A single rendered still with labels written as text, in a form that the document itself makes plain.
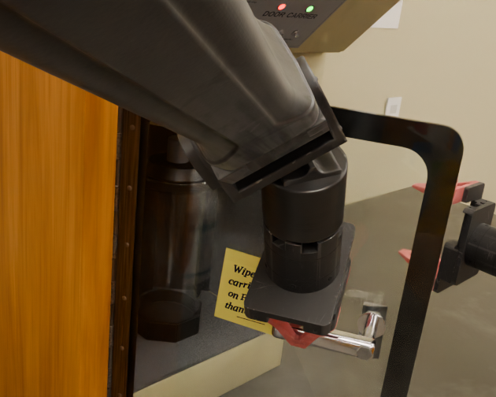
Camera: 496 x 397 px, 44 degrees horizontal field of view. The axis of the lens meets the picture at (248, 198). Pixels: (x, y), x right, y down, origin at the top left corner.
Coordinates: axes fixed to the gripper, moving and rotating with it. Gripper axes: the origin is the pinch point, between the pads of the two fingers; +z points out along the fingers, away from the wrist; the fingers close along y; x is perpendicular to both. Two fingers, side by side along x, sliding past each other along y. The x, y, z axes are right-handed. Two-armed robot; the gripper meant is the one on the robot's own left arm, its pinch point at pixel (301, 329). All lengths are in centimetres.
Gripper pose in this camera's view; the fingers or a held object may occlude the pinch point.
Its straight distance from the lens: 55.5
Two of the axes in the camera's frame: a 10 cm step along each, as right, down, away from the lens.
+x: 9.5, 1.8, -2.5
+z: 0.5, 7.1, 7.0
